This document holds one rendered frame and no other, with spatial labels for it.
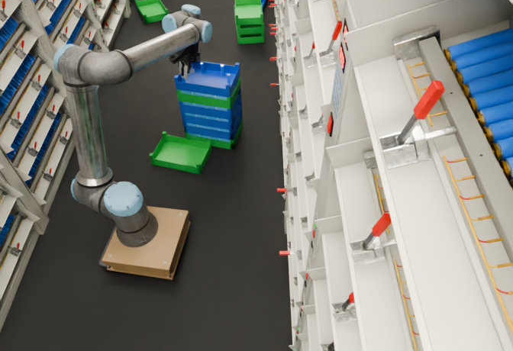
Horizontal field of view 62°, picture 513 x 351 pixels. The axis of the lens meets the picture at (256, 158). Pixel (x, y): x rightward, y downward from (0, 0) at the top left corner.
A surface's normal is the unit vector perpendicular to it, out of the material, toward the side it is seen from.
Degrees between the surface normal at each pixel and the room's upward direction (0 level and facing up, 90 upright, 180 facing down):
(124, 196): 4
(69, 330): 0
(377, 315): 21
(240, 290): 0
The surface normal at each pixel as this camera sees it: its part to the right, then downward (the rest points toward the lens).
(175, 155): -0.01, -0.67
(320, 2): -0.37, -0.62
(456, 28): 0.00, 0.74
